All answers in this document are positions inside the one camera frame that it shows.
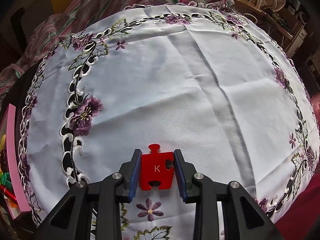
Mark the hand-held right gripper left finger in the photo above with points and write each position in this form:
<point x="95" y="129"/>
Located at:
<point x="133" y="175"/>

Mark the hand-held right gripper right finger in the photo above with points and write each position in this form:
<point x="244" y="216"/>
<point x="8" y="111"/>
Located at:
<point x="180" y="175"/>

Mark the red puzzle piece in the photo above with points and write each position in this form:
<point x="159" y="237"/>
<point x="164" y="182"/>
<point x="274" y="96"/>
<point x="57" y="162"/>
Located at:
<point x="156" y="167"/>

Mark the pink-edged white tray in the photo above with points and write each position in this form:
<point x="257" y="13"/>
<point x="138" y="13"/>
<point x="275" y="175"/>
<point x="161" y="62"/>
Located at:
<point x="15" y="160"/>

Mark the small red toy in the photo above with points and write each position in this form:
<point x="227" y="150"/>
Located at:
<point x="8" y="193"/>

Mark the plain yellow toy block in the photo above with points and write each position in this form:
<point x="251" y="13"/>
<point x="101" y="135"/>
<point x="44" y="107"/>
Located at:
<point x="2" y="140"/>

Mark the embroidered white tablecloth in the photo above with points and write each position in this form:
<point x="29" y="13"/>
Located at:
<point x="175" y="80"/>

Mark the dark red cloth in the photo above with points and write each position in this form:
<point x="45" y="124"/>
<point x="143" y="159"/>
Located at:
<point x="297" y="220"/>

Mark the wooden shelf unit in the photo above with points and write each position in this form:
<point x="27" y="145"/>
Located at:
<point x="252" y="7"/>

